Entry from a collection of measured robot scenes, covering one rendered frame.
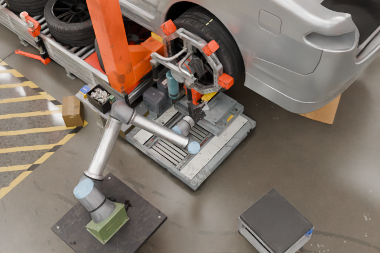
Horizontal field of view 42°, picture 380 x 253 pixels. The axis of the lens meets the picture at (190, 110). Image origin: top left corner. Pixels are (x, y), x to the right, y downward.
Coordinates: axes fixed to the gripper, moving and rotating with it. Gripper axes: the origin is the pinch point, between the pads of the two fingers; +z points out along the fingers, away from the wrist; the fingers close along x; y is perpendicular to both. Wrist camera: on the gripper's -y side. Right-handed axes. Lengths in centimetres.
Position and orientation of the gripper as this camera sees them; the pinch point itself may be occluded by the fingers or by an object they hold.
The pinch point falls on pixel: (206, 101)
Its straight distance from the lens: 377.9
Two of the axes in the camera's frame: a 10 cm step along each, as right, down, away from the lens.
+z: 6.5, -6.1, 4.4
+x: 4.9, -1.1, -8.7
